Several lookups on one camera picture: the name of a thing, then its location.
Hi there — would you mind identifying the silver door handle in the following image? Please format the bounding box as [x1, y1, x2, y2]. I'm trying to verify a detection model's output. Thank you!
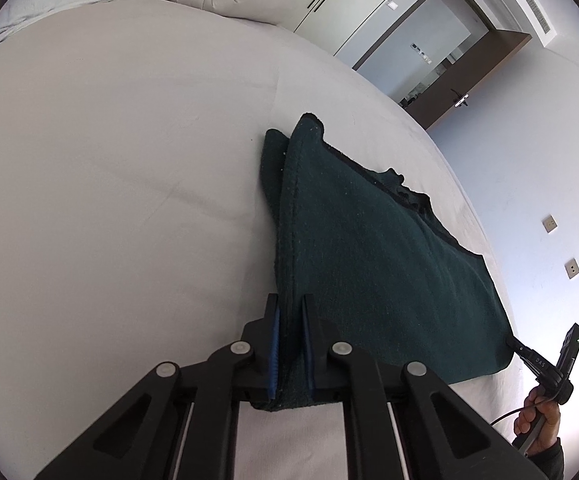
[452, 89, 469, 108]

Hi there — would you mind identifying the lower beige wall socket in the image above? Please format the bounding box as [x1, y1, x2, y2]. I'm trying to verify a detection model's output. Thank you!
[565, 258, 579, 280]

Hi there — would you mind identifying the person's right hand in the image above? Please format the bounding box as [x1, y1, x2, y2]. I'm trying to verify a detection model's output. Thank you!
[513, 386, 563, 456]

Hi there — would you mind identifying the dark brown wooden door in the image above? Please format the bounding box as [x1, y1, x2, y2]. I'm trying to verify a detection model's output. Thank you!
[353, 0, 531, 129]

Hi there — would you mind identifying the dark green knit sweater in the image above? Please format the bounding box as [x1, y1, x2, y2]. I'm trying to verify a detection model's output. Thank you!
[260, 114, 512, 411]

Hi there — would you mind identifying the beige wall socket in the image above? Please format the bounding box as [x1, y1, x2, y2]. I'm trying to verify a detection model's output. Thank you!
[542, 216, 557, 233]
[565, 258, 579, 280]

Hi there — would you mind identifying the upper beige wall socket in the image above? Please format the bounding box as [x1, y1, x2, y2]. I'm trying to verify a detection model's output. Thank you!
[542, 216, 557, 233]

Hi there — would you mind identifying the white bed sheet mattress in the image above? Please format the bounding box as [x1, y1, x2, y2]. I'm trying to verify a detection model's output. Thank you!
[0, 0, 493, 479]

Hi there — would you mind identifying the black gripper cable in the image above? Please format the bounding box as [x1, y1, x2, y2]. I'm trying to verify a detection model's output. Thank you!
[489, 406, 526, 428]

